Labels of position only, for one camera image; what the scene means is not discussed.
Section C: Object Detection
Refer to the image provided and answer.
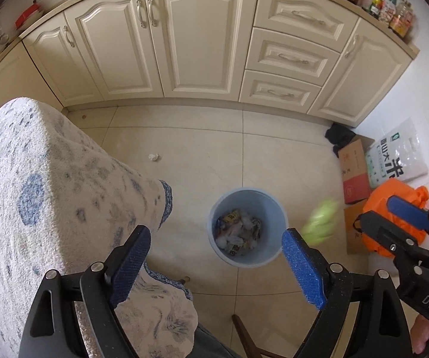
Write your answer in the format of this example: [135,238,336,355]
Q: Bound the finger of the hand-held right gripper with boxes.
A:
[386,194,429,240]
[358,211,429,270]

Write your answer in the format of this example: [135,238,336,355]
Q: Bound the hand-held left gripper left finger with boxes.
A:
[18,225,152,358]

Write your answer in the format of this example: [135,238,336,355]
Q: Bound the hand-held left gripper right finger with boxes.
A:
[281,227,412,358]

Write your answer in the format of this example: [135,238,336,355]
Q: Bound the light green wrapper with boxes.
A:
[302,198,341,247]

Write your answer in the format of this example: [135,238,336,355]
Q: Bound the pile of wrappers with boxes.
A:
[215,211,263,257]

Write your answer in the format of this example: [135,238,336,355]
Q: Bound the blue plastic bin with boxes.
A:
[207,189,289,267]

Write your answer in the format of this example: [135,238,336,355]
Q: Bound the person's right hand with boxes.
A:
[411,313,429,356]

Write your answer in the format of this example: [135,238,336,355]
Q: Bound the orange plastic bag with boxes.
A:
[361,178,429,258]

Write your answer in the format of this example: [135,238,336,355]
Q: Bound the flat cardboard piece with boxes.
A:
[343,198,377,255]

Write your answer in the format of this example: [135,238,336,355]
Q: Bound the white rice bag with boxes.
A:
[363,117,429,189]

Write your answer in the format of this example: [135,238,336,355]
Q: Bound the cardboard box red base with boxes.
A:
[337,134,375,205]

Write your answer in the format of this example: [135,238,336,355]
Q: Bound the dark wooden table leg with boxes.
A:
[231,314,278,358]

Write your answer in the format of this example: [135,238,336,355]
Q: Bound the black cloth bundle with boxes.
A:
[324,122,357,157]

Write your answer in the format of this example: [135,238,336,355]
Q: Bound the floral white tablecloth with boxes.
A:
[0,98,200,358]

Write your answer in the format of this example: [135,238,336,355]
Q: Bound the person's trousered leg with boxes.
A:
[190,322,237,358]

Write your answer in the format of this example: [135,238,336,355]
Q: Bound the cream cabinet drawer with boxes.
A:
[238,69,323,114]
[253,0,360,53]
[245,27,342,86]

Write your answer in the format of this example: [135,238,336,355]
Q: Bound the thin clear bottle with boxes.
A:
[380,0,399,23]

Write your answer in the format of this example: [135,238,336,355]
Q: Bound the yellow cap bottle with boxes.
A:
[369,0,388,17]

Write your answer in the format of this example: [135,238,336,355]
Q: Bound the narrow cream cabinet door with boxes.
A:
[22,10,105,107]

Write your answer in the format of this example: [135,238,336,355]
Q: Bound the cream base cabinets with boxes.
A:
[0,0,421,129]

